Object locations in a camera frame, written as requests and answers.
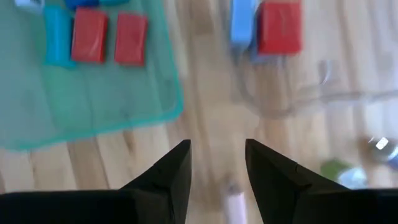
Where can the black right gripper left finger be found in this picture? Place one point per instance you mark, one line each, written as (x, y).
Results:
(161, 199)

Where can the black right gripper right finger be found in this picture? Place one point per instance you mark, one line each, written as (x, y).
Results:
(280, 196)

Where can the pale pink box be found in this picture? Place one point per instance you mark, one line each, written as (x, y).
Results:
(234, 205)

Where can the plain teal box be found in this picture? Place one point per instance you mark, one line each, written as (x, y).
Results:
(59, 34)

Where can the clear plastic bin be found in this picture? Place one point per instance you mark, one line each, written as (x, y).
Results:
(311, 102)

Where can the light blue box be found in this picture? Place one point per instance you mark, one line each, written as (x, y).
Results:
(244, 25)

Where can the red box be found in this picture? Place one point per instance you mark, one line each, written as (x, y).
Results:
(280, 28)
(89, 35)
(130, 39)

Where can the teal translucent bin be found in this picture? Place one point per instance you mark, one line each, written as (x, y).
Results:
(93, 99)

